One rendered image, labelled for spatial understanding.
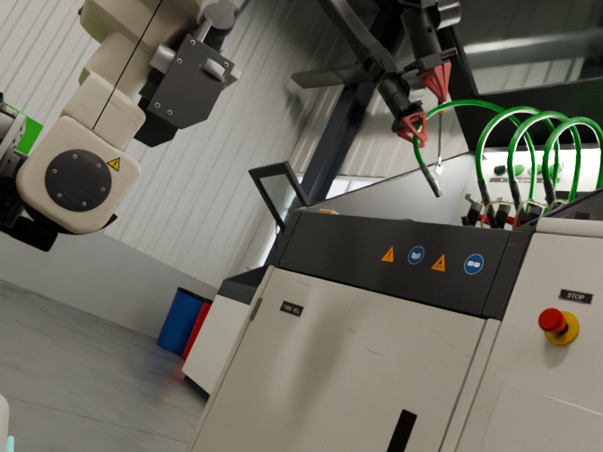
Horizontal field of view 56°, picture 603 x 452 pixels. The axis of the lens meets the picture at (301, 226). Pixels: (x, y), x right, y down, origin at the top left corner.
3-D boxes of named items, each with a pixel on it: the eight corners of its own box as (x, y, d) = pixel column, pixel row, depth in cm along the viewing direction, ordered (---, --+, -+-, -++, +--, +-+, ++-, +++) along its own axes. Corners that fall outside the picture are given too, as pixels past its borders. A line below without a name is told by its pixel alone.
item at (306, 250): (277, 266, 145) (301, 210, 148) (289, 273, 147) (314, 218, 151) (479, 315, 95) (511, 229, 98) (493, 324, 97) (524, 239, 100)
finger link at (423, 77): (471, 91, 121) (457, 49, 120) (445, 100, 119) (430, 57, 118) (451, 99, 127) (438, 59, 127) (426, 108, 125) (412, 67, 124)
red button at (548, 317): (527, 331, 83) (537, 299, 84) (539, 340, 85) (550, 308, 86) (560, 340, 79) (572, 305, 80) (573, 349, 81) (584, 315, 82)
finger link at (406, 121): (432, 147, 150) (414, 120, 153) (440, 132, 143) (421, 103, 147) (409, 155, 148) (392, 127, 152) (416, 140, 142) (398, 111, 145)
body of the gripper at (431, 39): (459, 55, 121) (448, 21, 120) (421, 67, 117) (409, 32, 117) (441, 64, 127) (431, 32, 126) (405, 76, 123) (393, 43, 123)
